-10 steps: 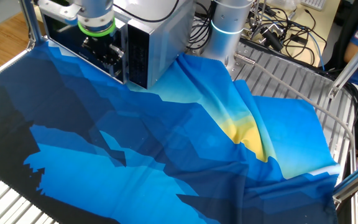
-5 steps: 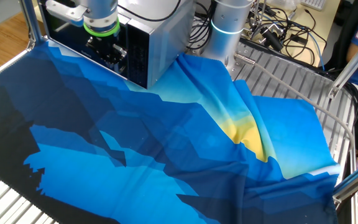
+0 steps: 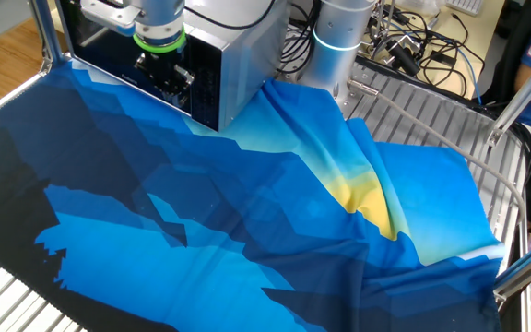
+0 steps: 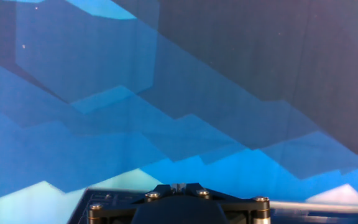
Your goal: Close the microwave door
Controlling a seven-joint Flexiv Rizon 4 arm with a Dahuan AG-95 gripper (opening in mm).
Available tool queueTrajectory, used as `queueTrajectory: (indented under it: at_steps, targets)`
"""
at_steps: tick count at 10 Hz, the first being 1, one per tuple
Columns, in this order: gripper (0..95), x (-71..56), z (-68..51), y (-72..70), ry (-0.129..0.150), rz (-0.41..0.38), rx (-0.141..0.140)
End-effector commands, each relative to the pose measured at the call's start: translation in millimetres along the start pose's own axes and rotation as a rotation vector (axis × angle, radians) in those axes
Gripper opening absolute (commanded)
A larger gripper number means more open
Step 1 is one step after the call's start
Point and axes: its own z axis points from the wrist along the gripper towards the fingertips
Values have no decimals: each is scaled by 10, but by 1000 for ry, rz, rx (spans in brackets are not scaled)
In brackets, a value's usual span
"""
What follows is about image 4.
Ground blue geometric patterned backdrop cloth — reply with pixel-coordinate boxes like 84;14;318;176
0;0;358;207

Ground black microwave body control panel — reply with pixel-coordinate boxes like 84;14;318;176
67;187;160;224

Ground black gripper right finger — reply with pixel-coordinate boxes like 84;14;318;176
178;182;272;224

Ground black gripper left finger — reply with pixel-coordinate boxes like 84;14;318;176
86;183;179;224

